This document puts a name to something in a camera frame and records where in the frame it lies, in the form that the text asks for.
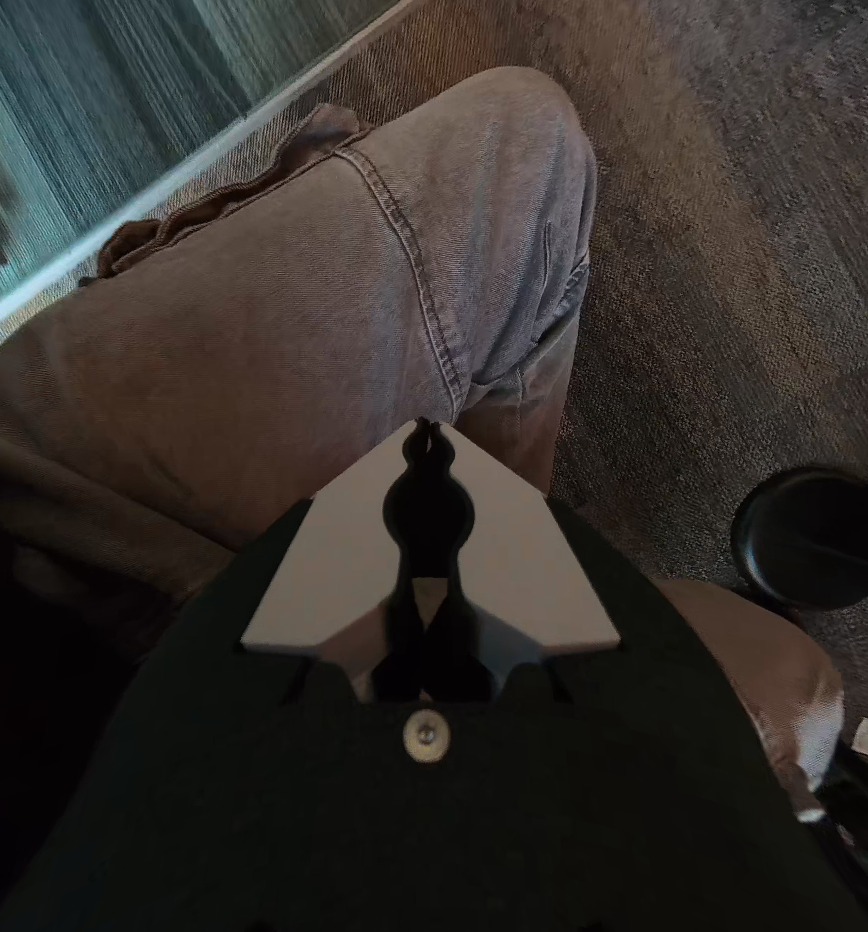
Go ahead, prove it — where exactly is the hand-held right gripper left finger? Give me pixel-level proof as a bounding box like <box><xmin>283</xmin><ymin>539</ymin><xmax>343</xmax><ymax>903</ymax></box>
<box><xmin>239</xmin><ymin>417</ymin><xmax>430</xmax><ymax>703</ymax></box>

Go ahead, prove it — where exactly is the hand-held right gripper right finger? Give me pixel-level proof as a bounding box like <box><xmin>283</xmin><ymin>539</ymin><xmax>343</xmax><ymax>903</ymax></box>
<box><xmin>426</xmin><ymin>418</ymin><xmax>622</xmax><ymax>703</ymax></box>

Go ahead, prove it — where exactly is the black chair caster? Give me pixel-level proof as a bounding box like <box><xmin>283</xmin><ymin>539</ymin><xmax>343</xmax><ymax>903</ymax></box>
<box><xmin>732</xmin><ymin>466</ymin><xmax>868</xmax><ymax>613</ymax></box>

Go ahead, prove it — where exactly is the person's left leg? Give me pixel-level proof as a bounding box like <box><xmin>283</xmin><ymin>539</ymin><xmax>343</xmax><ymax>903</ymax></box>
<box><xmin>0</xmin><ymin>66</ymin><xmax>599</xmax><ymax>605</ymax></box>

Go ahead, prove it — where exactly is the white partition rail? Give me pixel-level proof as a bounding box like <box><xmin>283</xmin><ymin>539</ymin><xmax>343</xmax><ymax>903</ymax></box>
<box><xmin>0</xmin><ymin>0</ymin><xmax>424</xmax><ymax>350</ymax></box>

